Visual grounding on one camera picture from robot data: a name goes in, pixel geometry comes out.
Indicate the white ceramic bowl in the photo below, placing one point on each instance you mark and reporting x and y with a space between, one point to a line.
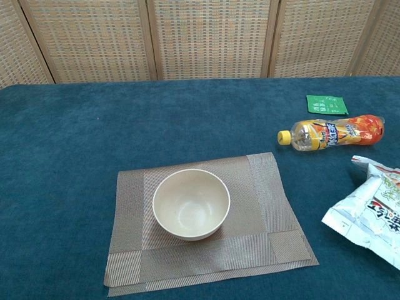
190 203

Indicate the brown woven placemat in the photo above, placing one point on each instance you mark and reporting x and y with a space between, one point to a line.
250 250

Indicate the iced tea bottle orange label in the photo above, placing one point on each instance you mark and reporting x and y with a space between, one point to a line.
343 132

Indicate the white snack bag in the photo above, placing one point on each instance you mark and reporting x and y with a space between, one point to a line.
368 212

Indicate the woven bamboo screen panel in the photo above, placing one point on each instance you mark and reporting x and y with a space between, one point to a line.
212 37
318 37
15 47
387 40
93 40

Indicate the blue velvet table cover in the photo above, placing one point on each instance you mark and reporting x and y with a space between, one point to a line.
78 156

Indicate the green tea sachet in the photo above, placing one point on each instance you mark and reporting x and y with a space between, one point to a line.
326 104

